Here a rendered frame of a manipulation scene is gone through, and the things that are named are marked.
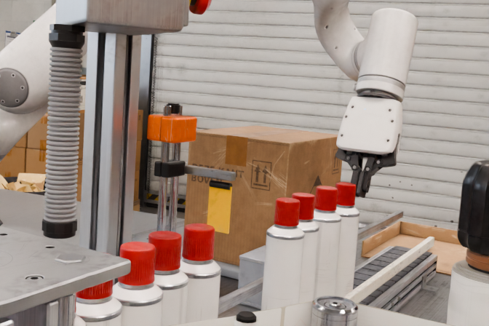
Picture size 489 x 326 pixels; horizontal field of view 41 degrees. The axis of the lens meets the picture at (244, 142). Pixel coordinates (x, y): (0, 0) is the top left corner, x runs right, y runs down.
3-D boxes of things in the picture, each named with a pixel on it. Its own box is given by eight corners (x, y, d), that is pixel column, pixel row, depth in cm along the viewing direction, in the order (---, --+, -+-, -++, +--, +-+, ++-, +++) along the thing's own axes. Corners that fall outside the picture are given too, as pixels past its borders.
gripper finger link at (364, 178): (363, 156, 111) (355, 193, 110) (381, 158, 110) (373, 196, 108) (368, 161, 114) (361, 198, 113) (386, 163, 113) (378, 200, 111)
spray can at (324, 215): (324, 325, 99) (336, 192, 96) (294, 317, 101) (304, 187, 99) (338, 316, 103) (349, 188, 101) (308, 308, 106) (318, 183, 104)
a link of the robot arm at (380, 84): (348, 73, 114) (345, 89, 114) (398, 76, 110) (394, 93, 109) (363, 90, 121) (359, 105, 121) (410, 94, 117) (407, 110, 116)
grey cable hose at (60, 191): (58, 241, 64) (67, 23, 61) (33, 235, 65) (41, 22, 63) (84, 235, 67) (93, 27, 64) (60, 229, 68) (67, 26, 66)
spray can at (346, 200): (344, 315, 104) (355, 188, 101) (314, 307, 106) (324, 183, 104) (356, 306, 108) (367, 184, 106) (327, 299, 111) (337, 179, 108)
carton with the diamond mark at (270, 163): (279, 276, 131) (289, 142, 128) (181, 252, 143) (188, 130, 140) (335, 246, 157) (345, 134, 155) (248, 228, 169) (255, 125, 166)
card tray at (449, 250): (472, 280, 144) (474, 263, 144) (360, 257, 157) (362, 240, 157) (495, 252, 170) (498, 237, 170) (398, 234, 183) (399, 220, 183)
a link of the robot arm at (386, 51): (346, 81, 119) (375, 70, 110) (361, 14, 121) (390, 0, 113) (384, 96, 122) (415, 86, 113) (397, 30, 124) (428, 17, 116)
